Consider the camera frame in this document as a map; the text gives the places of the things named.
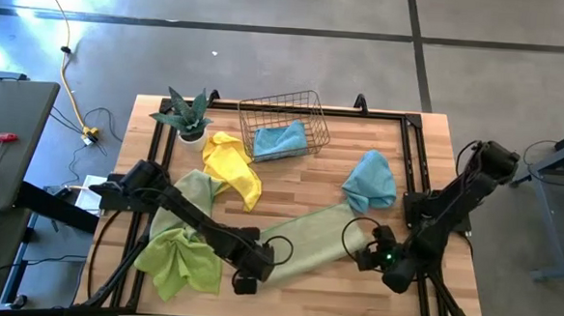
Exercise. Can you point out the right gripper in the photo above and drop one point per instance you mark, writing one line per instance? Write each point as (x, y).
(388, 253)

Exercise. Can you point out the lime green microfiber towel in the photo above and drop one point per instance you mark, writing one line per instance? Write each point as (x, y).
(184, 269)

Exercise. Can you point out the potted plant in white pot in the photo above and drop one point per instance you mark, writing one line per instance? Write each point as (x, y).
(187, 116)

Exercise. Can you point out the blue microfiber towel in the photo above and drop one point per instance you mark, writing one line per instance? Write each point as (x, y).
(370, 182)
(280, 141)

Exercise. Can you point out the black flat device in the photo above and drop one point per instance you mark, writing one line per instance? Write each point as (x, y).
(1, 75)

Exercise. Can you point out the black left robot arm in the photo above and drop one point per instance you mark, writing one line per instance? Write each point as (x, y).
(187, 211)

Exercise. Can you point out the pale green microfiber towel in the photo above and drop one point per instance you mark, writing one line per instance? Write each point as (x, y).
(196, 185)
(316, 237)

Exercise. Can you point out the black aluminium table frame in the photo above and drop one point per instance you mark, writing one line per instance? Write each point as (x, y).
(386, 115)

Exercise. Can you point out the yellow microfiber towel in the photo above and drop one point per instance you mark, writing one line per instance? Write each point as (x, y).
(231, 165)

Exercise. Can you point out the blue-grey metal stand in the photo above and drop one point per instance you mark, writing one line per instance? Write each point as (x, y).
(542, 168)

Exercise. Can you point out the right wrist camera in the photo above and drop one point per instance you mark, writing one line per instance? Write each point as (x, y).
(364, 261)

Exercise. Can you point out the black diagonal beam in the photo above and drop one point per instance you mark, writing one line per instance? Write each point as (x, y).
(57, 209)

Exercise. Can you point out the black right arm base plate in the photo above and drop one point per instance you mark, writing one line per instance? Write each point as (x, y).
(463, 226)

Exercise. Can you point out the grey side table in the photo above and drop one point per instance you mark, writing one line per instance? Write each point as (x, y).
(11, 163)

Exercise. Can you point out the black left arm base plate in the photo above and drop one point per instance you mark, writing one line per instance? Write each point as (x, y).
(108, 203)

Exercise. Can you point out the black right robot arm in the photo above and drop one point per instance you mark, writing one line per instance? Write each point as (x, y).
(459, 196)

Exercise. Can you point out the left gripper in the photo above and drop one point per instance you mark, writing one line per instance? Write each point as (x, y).
(257, 263)

